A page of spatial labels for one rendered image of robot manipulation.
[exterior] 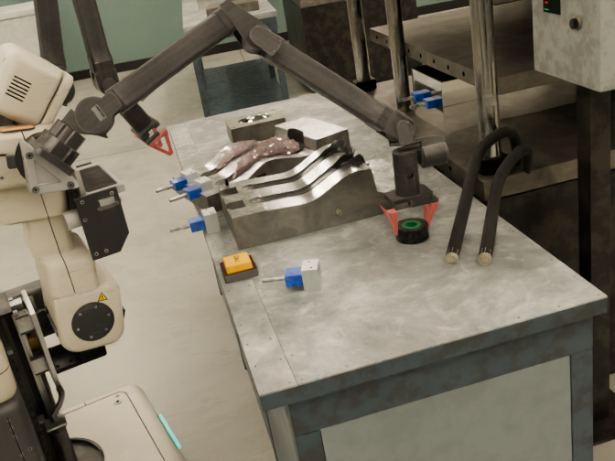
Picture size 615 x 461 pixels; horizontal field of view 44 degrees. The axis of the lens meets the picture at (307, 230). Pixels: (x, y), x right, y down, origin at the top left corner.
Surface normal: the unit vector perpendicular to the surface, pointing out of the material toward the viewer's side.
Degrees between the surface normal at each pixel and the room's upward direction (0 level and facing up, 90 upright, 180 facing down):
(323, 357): 0
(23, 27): 90
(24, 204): 90
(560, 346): 90
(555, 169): 90
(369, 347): 0
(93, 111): 73
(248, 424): 0
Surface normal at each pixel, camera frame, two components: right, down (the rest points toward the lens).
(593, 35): -0.96, 0.24
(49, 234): 0.47, 0.29
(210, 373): -0.15, -0.90
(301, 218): 0.25, 0.36
